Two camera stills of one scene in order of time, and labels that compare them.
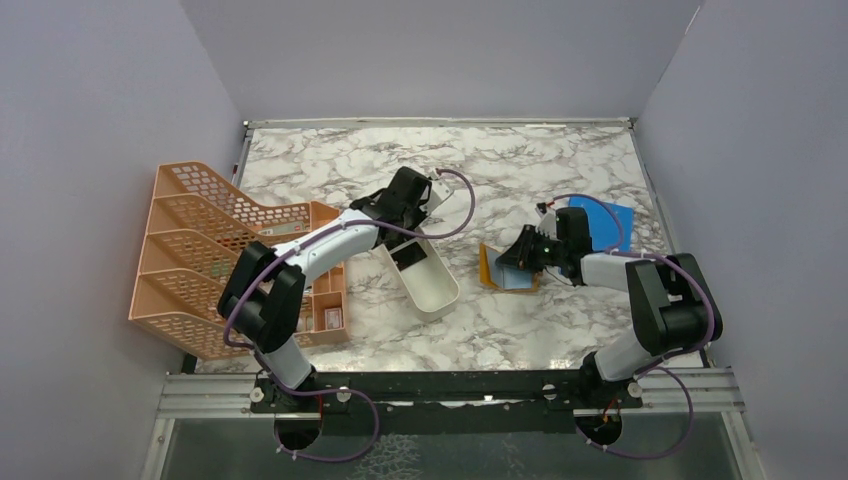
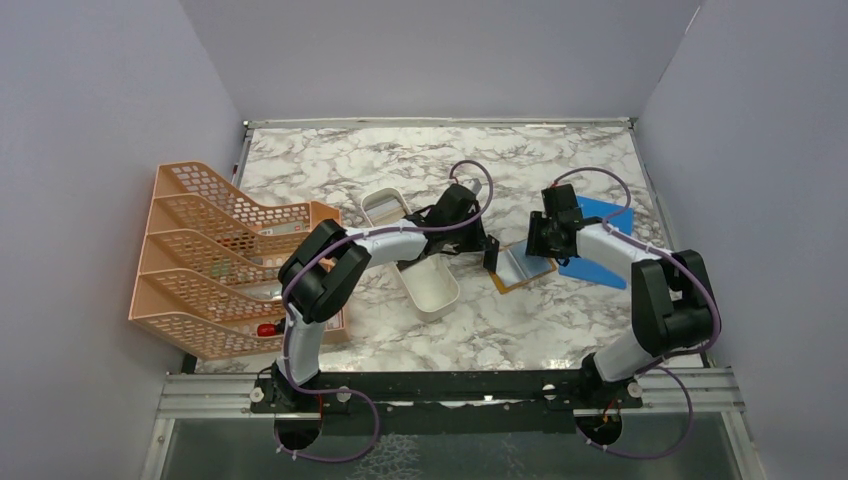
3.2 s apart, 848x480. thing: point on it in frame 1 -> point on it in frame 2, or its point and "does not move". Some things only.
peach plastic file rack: x=197 y=227 does not move
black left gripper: x=418 y=213 -> x=477 y=241
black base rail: x=524 y=402 does not move
